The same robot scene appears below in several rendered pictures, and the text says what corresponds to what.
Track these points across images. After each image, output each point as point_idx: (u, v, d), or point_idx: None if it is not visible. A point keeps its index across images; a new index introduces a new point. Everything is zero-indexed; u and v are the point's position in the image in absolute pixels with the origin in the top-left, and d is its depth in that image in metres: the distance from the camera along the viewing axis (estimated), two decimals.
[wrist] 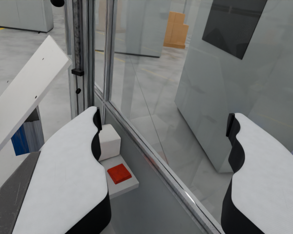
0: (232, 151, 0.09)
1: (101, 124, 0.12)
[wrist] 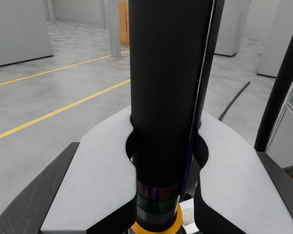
0: (196, 146, 0.09)
1: None
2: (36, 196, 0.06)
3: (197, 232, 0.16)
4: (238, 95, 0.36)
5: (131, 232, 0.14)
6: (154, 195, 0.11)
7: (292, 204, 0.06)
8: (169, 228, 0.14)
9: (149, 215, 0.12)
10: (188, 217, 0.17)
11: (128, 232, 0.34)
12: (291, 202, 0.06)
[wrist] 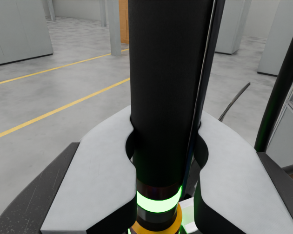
0: (196, 146, 0.09)
1: None
2: (36, 196, 0.06)
3: (197, 231, 0.16)
4: (238, 96, 0.36)
5: (131, 231, 0.14)
6: (154, 195, 0.11)
7: (292, 204, 0.06)
8: (169, 227, 0.14)
9: (149, 215, 0.12)
10: (188, 217, 0.17)
11: (128, 232, 0.34)
12: (291, 202, 0.06)
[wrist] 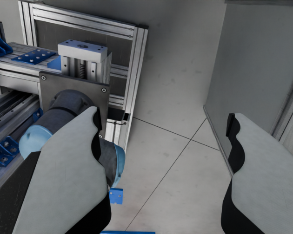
0: (232, 151, 0.09)
1: (101, 124, 0.12)
2: None
3: None
4: None
5: None
6: None
7: None
8: None
9: None
10: None
11: None
12: None
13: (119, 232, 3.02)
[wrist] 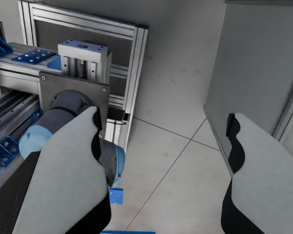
0: (232, 151, 0.09)
1: (101, 124, 0.12)
2: None
3: None
4: None
5: None
6: None
7: None
8: None
9: None
10: None
11: None
12: None
13: (119, 232, 3.02)
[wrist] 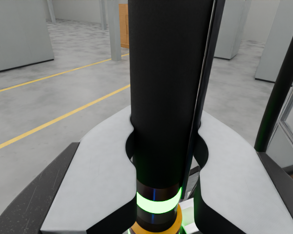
0: (196, 146, 0.09)
1: None
2: (36, 196, 0.06)
3: (197, 232, 0.16)
4: None
5: (131, 232, 0.14)
6: (154, 196, 0.11)
7: (292, 204, 0.06)
8: (169, 228, 0.14)
9: (149, 216, 0.12)
10: (188, 217, 0.17)
11: None
12: (291, 202, 0.06)
13: None
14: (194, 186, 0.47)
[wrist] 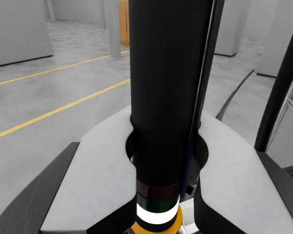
0: (196, 146, 0.09)
1: None
2: (36, 196, 0.06)
3: (197, 232, 0.16)
4: None
5: (131, 232, 0.14)
6: (154, 195, 0.11)
7: (292, 204, 0.06)
8: (169, 228, 0.13)
9: (149, 215, 0.12)
10: (188, 218, 0.17)
11: None
12: (291, 202, 0.06)
13: None
14: None
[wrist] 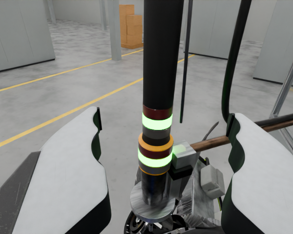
0: (232, 151, 0.09)
1: (101, 124, 0.12)
2: None
3: (184, 157, 0.25)
4: None
5: (141, 149, 0.22)
6: (156, 115, 0.19)
7: None
8: (165, 145, 0.22)
9: (153, 132, 0.21)
10: (178, 149, 0.25)
11: (136, 217, 0.53)
12: None
13: None
14: None
